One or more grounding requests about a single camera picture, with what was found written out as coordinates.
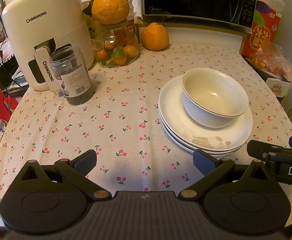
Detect white ceramic bowl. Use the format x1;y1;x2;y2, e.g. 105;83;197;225
181;68;249;128

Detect white plate floral top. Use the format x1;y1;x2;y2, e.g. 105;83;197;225
158;76;253;154

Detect white plate bottom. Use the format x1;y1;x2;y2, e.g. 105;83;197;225
161;122;240;158

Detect white plate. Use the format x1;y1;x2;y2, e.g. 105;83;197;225
161;122;240;158
159;114;245;152

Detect cherry print tablecloth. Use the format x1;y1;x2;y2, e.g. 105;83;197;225
0;44;292;201

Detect black white cardboard box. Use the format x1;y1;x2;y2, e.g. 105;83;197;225
244;57;292;102

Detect dark clear plastic jar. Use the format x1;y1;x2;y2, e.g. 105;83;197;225
50;44;94;106

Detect plastic bag of oranges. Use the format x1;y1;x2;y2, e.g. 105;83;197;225
249;41;292;76

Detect glass jar of kumquats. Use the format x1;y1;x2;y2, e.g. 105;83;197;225
95;20;139;68

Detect red gift box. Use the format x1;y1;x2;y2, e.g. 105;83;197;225
241;1;282;57

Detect large orange by microwave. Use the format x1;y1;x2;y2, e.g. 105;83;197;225
140;22;170;51

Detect white air fryer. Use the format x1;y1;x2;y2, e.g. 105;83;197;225
2;0;94;92

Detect stacked white paper cups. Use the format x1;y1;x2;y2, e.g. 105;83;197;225
126;0;135;21

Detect black microwave oven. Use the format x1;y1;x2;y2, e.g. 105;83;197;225
141;0;257;33

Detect large orange on jar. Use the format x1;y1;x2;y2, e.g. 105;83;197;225
82;0;130;25

